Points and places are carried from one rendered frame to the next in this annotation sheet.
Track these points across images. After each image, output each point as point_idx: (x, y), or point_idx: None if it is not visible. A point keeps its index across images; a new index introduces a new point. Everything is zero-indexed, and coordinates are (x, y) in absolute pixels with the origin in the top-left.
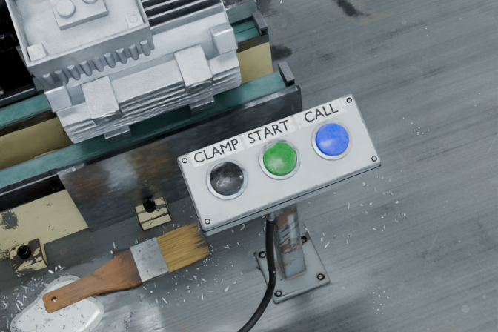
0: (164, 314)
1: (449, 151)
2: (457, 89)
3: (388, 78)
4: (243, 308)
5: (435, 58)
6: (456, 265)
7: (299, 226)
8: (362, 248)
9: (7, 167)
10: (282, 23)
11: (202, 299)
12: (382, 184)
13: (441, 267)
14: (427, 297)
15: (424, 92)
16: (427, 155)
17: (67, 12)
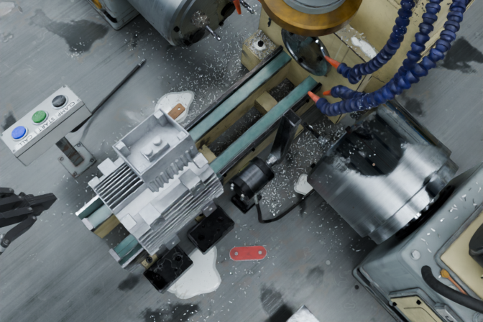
0: (127, 121)
1: (14, 248)
2: (16, 291)
3: (57, 287)
4: (93, 134)
5: (32, 310)
6: (1, 186)
7: (80, 181)
8: (47, 180)
9: (208, 129)
10: (131, 309)
11: (113, 132)
12: (45, 217)
13: (8, 183)
14: (11, 167)
15: (34, 283)
16: (25, 242)
17: (154, 138)
